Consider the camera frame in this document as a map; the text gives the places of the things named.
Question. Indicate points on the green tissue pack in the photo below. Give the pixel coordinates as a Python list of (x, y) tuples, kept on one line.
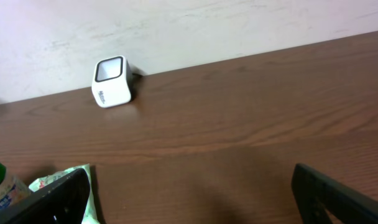
[(90, 216)]

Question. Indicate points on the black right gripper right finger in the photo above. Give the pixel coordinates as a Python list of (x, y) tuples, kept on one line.
[(316, 195)]

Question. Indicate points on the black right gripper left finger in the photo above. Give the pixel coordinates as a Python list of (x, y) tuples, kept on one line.
[(62, 201)]

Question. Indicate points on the white barcode scanner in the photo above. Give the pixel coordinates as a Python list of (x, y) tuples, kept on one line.
[(112, 82)]

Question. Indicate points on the green cap bottle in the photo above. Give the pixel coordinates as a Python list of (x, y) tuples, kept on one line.
[(12, 189)]

